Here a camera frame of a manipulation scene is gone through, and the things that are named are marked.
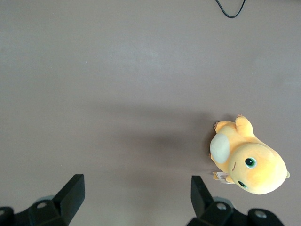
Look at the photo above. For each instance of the orange plush toy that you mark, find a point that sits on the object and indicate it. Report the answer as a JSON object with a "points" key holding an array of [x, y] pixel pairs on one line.
{"points": [[254, 162]]}

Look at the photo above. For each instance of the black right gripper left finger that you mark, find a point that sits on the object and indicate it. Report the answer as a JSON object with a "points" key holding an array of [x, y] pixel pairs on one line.
{"points": [[49, 214]]}

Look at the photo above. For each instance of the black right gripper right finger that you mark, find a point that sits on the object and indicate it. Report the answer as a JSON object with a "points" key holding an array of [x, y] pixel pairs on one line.
{"points": [[218, 216]]}

